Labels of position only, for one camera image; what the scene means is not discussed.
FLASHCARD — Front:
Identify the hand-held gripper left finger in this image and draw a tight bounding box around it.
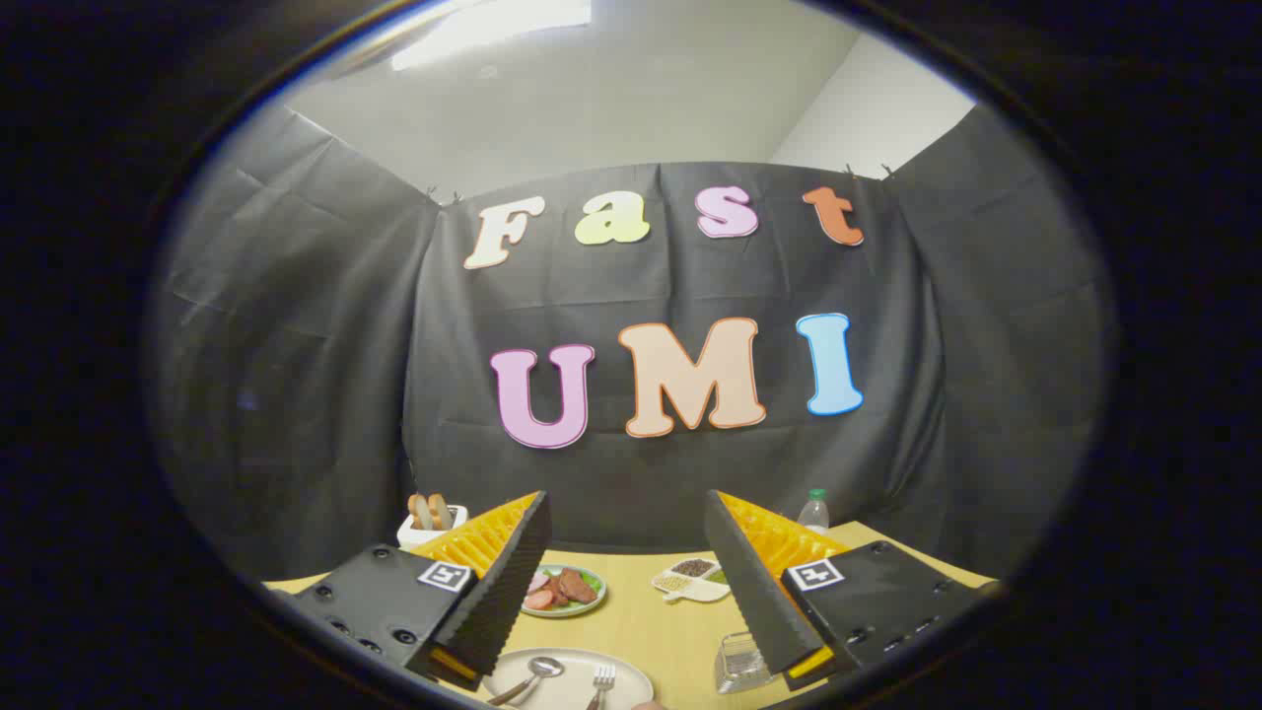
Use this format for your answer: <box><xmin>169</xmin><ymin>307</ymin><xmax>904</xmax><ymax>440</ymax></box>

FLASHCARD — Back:
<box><xmin>292</xmin><ymin>490</ymin><xmax>553</xmax><ymax>691</ymax></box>

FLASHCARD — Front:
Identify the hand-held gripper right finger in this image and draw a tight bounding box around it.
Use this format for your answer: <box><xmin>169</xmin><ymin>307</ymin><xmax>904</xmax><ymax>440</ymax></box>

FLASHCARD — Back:
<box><xmin>704</xmin><ymin>489</ymin><xmax>1002</xmax><ymax>691</ymax></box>

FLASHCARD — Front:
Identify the wooden-handled metal spoon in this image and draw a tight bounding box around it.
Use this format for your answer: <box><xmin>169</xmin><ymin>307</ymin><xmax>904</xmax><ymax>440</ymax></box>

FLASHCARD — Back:
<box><xmin>488</xmin><ymin>657</ymin><xmax>566</xmax><ymax>707</ymax></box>

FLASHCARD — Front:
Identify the white divided grain dish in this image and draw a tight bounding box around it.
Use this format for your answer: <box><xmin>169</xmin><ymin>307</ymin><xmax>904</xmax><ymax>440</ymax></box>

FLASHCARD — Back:
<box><xmin>651</xmin><ymin>557</ymin><xmax>733</xmax><ymax>604</ymax></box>

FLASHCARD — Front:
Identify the pale green food plate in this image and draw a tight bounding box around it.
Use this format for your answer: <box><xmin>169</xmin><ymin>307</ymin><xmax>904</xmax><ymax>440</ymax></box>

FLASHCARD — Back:
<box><xmin>520</xmin><ymin>564</ymin><xmax>607</xmax><ymax>619</ymax></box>

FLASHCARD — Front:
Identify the large white plate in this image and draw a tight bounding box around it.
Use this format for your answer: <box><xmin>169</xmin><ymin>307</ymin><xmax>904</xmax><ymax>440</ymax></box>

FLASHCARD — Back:
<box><xmin>481</xmin><ymin>647</ymin><xmax>655</xmax><ymax>710</ymax></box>

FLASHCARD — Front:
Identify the white toaster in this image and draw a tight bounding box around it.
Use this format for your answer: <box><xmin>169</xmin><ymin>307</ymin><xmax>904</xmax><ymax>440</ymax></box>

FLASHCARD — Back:
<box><xmin>397</xmin><ymin>503</ymin><xmax>469</xmax><ymax>551</ymax></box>

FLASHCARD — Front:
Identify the metal wire cutlery basket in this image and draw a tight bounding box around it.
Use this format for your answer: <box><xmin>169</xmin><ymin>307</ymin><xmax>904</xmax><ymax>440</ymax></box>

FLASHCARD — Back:
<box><xmin>714</xmin><ymin>631</ymin><xmax>780</xmax><ymax>695</ymax></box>

